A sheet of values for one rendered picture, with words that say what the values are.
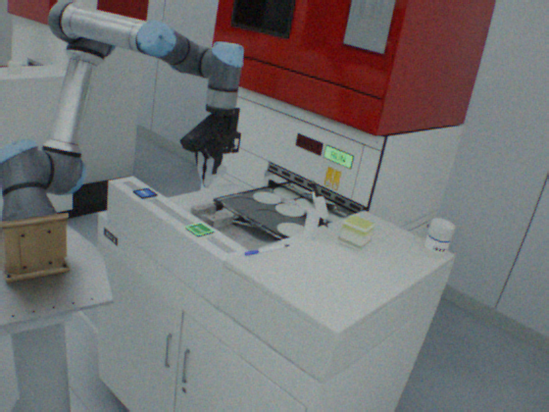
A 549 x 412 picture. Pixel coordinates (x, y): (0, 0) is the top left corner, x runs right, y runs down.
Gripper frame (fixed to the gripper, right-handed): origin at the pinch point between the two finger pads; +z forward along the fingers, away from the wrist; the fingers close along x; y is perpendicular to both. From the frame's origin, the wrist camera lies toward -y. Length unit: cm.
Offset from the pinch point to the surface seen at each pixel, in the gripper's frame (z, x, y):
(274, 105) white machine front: -9, 31, 59
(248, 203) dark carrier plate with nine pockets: 19.8, 16.6, 36.3
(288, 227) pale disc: 19.9, -2.5, 35.5
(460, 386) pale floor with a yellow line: 110, -55, 133
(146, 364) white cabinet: 69, 14, -4
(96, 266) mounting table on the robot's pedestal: 27.7, 17.5, -20.6
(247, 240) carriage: 21.8, -0.1, 19.9
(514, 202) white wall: 34, -31, 207
